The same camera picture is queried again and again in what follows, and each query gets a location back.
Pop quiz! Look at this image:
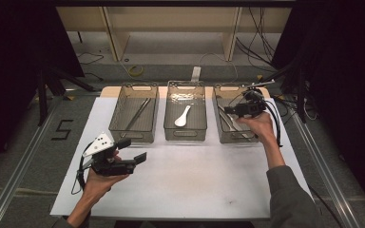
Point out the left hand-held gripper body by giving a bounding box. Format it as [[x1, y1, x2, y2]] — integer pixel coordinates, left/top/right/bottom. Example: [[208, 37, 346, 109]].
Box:
[[82, 132, 138, 178]]

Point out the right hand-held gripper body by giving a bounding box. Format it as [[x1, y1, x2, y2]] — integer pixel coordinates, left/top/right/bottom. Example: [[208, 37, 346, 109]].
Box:
[[240, 79, 277, 119]]

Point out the metal fork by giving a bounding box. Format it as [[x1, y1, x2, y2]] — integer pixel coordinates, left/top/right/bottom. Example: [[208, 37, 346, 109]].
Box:
[[217, 104, 239, 132]]

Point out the clear plastic bin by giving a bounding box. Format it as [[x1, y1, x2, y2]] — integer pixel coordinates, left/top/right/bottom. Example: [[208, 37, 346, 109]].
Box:
[[163, 80, 208, 142], [212, 83, 266, 144], [107, 83, 160, 143]]

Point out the metal chopstick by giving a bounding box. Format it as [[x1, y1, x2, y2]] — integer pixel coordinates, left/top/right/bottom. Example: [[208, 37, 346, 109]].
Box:
[[120, 98, 150, 139], [123, 98, 152, 140]]

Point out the white spoon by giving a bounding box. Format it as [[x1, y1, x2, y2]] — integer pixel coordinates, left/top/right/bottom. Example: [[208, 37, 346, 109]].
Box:
[[174, 104, 192, 128]]

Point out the person's right hand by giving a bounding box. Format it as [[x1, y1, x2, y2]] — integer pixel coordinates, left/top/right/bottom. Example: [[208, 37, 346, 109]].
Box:
[[236, 112, 277, 145]]

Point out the person's left hand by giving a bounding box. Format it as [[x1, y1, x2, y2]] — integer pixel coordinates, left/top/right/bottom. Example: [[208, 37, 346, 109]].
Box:
[[81, 167, 131, 201]]

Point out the black metal stand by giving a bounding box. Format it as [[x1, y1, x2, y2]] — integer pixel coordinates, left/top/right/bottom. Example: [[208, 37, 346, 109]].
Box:
[[36, 65, 96, 127], [256, 56, 308, 124]]

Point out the white power strip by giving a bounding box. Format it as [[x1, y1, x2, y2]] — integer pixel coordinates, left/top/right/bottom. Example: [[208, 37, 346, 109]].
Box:
[[190, 66, 202, 83]]

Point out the white table mat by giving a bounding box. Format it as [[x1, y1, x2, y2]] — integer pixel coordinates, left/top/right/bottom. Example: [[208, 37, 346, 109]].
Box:
[[49, 96, 314, 220]]

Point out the yellow tape roll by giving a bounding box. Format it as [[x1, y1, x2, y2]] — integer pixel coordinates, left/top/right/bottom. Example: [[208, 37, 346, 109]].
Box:
[[128, 65, 145, 77]]

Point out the dark curtain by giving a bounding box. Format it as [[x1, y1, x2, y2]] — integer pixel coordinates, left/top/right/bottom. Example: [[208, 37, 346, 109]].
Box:
[[0, 0, 85, 179], [272, 0, 365, 219]]

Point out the wooden shelf unit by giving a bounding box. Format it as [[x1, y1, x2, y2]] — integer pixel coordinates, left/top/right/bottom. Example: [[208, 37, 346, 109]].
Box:
[[55, 7, 293, 63]]

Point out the left hand-held gripper cable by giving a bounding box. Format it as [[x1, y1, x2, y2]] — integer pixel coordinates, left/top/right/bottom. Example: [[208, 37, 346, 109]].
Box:
[[70, 142, 95, 196]]

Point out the hand-held gripper cable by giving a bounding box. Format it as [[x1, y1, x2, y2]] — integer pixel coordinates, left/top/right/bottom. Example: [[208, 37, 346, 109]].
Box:
[[70, 142, 95, 196], [260, 94, 284, 148]]

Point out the right hand-held gripper cable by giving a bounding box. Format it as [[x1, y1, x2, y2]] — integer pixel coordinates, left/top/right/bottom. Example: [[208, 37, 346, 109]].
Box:
[[260, 94, 284, 148]]

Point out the white power strip cable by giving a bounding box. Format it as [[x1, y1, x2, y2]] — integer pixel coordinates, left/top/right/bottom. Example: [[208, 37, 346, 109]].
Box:
[[199, 51, 240, 82]]

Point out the black cable bundle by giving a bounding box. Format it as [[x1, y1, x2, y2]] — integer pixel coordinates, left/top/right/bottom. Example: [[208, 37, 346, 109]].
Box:
[[236, 8, 281, 73]]

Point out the thin black floor cable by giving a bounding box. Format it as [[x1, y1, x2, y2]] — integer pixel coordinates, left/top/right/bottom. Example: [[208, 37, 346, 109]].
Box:
[[75, 51, 105, 67]]

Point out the metal floor rail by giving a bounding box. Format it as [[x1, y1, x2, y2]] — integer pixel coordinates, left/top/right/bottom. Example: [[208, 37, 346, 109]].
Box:
[[289, 110, 362, 228], [0, 96, 65, 228]]

